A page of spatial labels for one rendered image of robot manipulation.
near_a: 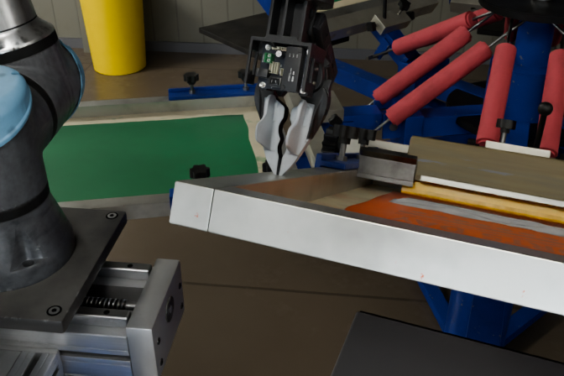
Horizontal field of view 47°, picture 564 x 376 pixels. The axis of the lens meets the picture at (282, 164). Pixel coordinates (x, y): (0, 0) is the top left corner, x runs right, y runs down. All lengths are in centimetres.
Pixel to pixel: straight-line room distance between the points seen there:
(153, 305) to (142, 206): 63
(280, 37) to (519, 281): 36
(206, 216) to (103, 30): 423
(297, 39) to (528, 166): 53
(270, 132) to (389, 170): 39
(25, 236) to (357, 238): 44
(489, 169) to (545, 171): 8
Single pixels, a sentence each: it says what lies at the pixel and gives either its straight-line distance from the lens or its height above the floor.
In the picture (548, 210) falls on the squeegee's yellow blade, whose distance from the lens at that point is 111.
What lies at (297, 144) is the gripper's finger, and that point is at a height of 141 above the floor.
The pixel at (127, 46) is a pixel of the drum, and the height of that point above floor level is 21.
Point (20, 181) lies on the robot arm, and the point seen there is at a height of 139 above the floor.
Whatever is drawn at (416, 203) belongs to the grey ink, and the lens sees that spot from 102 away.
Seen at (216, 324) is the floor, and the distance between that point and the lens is 256.
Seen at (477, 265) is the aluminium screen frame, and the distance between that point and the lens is 50.
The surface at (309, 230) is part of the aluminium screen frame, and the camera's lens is 52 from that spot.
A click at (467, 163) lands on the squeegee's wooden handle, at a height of 124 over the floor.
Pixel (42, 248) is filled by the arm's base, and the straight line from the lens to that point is 82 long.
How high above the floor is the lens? 176
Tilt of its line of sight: 30 degrees down
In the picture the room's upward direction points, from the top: straight up
